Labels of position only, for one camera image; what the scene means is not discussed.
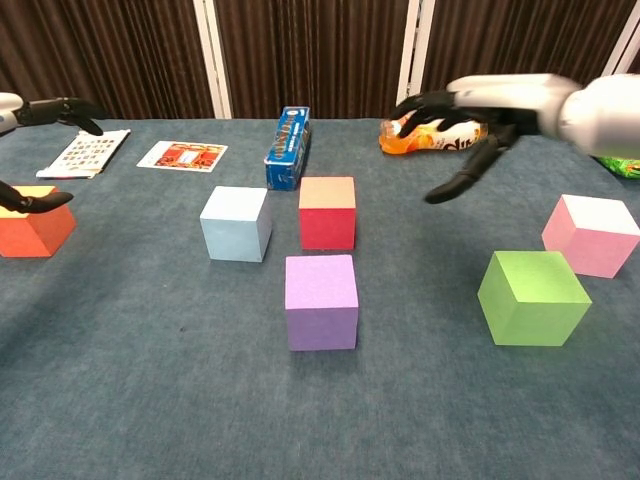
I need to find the blue felt table cover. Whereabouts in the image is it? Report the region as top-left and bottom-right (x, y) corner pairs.
(0, 117), (640, 480)

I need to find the green snack bag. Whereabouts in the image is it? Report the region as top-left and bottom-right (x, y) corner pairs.
(597, 155), (640, 182)

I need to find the light blue cube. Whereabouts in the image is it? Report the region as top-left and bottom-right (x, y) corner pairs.
(199, 185), (274, 263)

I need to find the white sticker sheet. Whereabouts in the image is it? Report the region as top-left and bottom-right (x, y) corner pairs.
(35, 128), (132, 180)

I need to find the green cube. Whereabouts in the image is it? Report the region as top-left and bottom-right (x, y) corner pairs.
(477, 250), (593, 347)

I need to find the white partition post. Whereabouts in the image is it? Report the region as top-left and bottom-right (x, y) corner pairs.
(394, 0), (436, 110)
(602, 14), (640, 77)
(192, 0), (234, 120)

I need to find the orange yellow cube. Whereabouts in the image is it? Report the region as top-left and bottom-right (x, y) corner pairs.
(0, 185), (78, 259)

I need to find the red and white card packet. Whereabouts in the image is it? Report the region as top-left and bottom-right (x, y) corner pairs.
(136, 140), (229, 174)

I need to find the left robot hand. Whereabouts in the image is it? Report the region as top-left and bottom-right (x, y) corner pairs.
(0, 92), (106, 215)

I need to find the pink cube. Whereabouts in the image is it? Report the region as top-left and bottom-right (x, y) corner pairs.
(541, 194), (640, 279)

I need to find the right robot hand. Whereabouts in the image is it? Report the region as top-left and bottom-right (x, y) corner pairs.
(394, 73), (581, 205)

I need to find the blue biscuit box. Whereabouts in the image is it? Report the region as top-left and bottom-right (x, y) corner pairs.
(264, 105), (312, 192)

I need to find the red tan cube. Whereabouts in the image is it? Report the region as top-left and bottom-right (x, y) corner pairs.
(298, 176), (357, 251)

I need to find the purple cube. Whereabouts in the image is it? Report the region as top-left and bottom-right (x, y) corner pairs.
(284, 254), (360, 352)

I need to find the orange drink bottle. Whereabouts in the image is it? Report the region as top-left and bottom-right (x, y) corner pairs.
(378, 112), (489, 156)

